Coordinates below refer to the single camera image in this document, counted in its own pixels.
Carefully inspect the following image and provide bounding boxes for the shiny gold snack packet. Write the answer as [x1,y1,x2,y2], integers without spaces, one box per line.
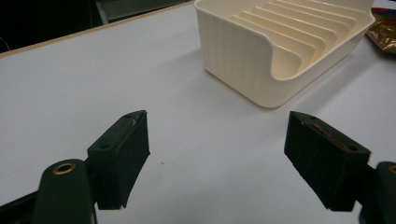
[365,7,396,55]

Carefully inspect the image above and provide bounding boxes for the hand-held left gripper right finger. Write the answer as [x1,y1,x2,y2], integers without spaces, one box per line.
[283,110,372,213]

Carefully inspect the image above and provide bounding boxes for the cream slotted plastic rack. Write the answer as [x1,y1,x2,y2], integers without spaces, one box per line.
[193,0,376,109]

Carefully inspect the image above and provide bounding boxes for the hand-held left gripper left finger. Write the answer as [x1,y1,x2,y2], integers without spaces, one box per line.
[86,109,151,211]

